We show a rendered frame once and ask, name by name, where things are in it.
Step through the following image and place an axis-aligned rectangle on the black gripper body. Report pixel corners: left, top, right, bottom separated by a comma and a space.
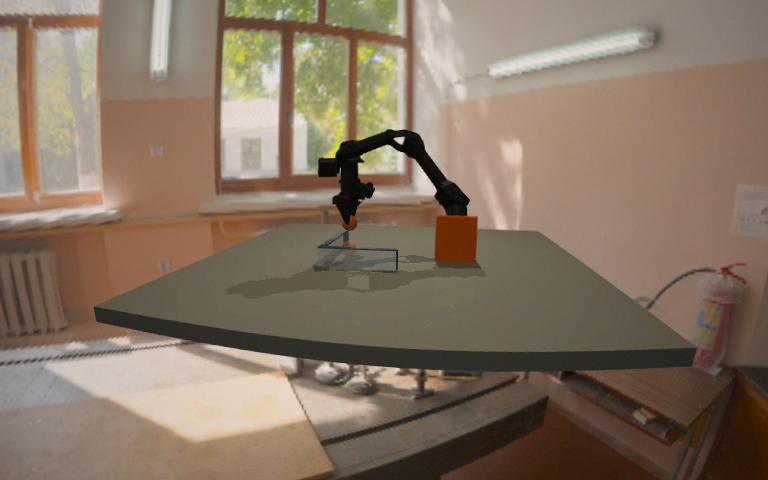
333, 177, 365, 205

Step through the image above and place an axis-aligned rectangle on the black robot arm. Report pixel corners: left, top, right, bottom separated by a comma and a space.
318, 129, 470, 216

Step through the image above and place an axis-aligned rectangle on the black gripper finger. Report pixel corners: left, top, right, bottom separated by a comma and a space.
350, 201, 362, 217
335, 204, 355, 225

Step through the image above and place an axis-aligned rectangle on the clear low corner wall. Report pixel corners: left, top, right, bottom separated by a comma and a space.
318, 231, 396, 270

